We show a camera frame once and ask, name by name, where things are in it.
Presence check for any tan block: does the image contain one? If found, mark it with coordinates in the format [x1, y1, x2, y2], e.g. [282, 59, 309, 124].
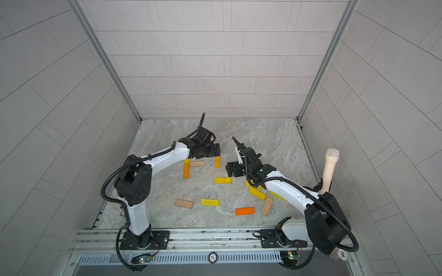
[174, 198, 193, 209]
[261, 197, 273, 216]
[189, 161, 206, 167]

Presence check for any amber orange block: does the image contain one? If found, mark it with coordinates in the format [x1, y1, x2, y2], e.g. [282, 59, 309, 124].
[214, 156, 221, 168]

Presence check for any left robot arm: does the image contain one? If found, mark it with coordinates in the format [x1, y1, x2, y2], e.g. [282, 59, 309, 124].
[100, 126, 221, 249]

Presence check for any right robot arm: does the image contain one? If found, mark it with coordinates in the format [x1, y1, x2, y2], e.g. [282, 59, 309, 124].
[226, 142, 359, 255]

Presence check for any beige microphone on stand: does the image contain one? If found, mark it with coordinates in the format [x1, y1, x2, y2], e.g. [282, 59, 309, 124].
[318, 148, 340, 194]

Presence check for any right circuit board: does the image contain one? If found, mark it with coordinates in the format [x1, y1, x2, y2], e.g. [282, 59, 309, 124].
[280, 251, 302, 267]

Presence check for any circuit board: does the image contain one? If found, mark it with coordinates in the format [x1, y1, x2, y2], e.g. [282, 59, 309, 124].
[131, 254, 155, 265]
[280, 251, 302, 267]

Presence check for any left circuit board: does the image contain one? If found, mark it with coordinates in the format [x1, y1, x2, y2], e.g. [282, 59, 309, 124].
[131, 254, 155, 265]

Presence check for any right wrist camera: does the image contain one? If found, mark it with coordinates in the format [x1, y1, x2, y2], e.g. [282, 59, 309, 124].
[235, 143, 245, 164]

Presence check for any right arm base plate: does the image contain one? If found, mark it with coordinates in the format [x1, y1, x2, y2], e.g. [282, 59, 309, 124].
[253, 229, 308, 248]

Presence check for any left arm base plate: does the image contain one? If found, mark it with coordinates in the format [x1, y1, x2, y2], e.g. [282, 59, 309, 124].
[119, 231, 170, 250]

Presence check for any aluminium rail frame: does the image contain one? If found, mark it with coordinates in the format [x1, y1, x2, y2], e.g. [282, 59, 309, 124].
[68, 223, 312, 254]

